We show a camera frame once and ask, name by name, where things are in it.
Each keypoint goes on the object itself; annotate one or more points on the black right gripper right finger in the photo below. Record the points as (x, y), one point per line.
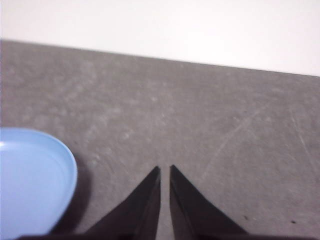
(192, 212)

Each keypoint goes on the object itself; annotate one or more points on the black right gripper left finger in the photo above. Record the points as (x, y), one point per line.
(140, 212)

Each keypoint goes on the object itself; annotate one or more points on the blue round plate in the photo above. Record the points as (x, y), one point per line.
(30, 180)

